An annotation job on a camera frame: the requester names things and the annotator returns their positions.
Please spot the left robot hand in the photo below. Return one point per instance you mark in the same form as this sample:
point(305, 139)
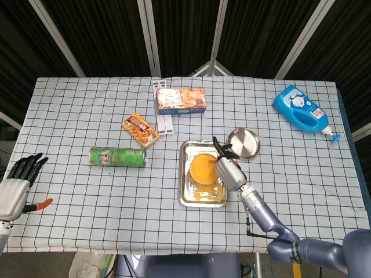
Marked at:
point(11, 197)

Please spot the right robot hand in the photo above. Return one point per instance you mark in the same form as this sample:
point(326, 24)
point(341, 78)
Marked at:
point(230, 173)

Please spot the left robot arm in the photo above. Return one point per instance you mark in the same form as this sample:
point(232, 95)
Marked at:
point(3, 234)

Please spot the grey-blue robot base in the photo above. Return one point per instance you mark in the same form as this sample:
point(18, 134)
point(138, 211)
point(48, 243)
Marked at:
point(179, 266)

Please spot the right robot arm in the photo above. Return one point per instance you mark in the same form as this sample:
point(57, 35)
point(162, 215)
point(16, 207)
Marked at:
point(261, 211)

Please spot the beige bowl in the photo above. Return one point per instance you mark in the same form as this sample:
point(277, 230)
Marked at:
point(191, 175)

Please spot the round steel plate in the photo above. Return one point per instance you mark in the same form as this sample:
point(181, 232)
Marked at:
point(246, 143)

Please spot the rectangular steel tray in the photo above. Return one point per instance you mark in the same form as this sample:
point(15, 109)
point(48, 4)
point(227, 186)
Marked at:
point(182, 173)

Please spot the white checked tablecloth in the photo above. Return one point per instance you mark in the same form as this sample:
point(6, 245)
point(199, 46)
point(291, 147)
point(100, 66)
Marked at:
point(87, 202)

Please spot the white sealing clip bar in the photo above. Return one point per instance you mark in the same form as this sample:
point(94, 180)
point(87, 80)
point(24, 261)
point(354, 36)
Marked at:
point(169, 124)
point(161, 124)

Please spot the orange blue cookie box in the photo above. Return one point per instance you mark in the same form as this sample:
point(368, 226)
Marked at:
point(181, 100)

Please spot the white table leg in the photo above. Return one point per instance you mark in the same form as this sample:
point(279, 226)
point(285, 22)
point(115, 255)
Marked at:
point(258, 265)

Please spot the blue detergent bottle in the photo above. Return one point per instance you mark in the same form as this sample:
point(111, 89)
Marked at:
point(292, 101)

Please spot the yellow curry box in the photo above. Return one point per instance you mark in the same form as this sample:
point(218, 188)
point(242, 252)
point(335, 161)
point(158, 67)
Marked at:
point(140, 130)

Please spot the clear plastic bag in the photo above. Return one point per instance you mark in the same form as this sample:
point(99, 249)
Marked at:
point(87, 265)

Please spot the white metal screen foot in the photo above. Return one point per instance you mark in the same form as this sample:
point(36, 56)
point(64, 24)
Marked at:
point(200, 69)

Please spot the green chip can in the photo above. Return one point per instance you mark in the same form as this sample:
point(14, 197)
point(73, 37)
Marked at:
point(119, 157)

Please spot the dark white-framed folding screen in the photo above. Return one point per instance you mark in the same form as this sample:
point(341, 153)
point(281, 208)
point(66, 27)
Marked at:
point(107, 34)

